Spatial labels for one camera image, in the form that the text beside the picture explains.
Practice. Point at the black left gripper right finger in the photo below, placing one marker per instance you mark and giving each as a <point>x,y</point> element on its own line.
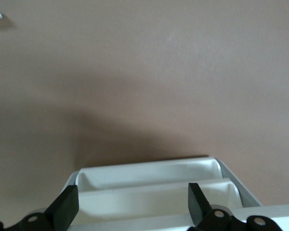
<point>198,207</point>

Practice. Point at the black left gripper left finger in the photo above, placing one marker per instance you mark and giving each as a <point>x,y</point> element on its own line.
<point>62,209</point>

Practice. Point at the white drawer cabinet shell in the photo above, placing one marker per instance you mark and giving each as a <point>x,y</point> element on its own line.
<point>240,187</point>

